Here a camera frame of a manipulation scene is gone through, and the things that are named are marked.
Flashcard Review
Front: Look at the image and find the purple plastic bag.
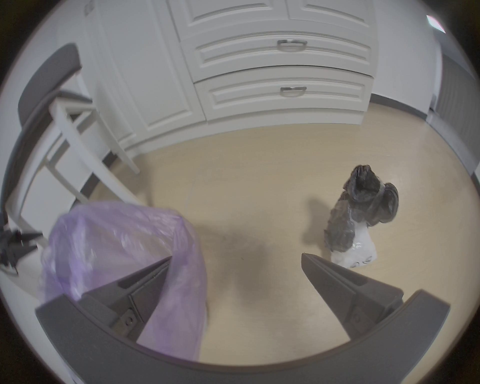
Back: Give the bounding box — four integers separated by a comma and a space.
40, 200, 208, 362

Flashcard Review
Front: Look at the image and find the white ceiling light panel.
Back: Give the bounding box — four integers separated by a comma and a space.
426, 14, 447, 34

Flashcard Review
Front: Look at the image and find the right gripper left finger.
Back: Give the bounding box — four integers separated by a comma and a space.
80, 256, 173, 340

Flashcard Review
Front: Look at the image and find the black and white plastic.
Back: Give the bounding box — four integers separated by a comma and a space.
323, 164, 400, 270

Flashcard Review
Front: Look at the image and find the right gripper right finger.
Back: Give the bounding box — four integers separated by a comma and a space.
301, 253, 405, 341

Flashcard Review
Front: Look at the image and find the white wardrobe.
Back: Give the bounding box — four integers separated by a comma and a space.
80, 0, 379, 154

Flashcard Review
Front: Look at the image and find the grey curtain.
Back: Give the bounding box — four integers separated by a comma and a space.
431, 49, 480, 177

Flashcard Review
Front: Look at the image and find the white chair with grey cushions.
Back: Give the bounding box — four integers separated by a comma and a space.
0, 42, 154, 250

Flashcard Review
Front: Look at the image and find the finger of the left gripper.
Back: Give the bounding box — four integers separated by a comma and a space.
11, 230, 44, 243
5, 242, 39, 264

